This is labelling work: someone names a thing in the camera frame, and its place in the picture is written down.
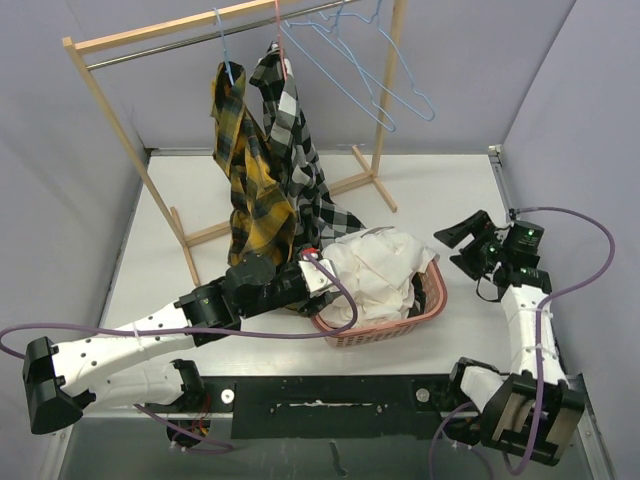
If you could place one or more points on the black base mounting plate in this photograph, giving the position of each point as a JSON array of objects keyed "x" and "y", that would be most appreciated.
[{"x": 324, "y": 407}]

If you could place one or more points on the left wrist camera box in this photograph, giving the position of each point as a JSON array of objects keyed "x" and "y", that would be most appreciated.
[{"x": 316, "y": 281}]

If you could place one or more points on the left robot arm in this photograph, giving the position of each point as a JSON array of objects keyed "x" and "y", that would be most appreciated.
[{"x": 119, "y": 367}]

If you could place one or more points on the pink hanger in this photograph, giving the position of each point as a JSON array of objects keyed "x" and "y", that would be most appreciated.
[{"x": 279, "y": 33}]

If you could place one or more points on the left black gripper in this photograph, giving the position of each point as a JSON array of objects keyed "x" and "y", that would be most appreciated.
[{"x": 311, "y": 304}]

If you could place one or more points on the pink plastic laundry basket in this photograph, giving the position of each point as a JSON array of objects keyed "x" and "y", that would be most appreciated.
[{"x": 432, "y": 285}]

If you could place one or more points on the black white checked shirt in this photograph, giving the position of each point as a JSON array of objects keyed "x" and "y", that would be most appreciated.
[{"x": 319, "y": 220}]

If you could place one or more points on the dark pinstriped shirt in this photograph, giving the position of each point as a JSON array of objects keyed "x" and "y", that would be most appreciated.
[{"x": 420, "y": 298}]

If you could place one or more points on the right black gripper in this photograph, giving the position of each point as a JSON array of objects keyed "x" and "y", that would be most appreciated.
[{"x": 476, "y": 224}]

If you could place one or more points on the blue hanger of white shirt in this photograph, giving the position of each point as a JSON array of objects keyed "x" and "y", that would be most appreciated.
[{"x": 321, "y": 36}]

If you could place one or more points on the wooden clothes rack frame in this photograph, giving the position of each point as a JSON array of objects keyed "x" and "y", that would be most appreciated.
[{"x": 234, "y": 15}]

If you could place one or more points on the blue hanger of yellow shirt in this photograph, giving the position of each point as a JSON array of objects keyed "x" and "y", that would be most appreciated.
[{"x": 225, "y": 45}]

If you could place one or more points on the metal hanging rod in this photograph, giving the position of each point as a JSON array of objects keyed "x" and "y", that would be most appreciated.
[{"x": 213, "y": 35}]

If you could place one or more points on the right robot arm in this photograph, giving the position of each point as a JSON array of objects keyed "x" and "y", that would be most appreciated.
[{"x": 530, "y": 411}]

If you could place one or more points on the yellow plaid shirt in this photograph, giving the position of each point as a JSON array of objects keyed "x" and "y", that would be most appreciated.
[{"x": 262, "y": 220}]

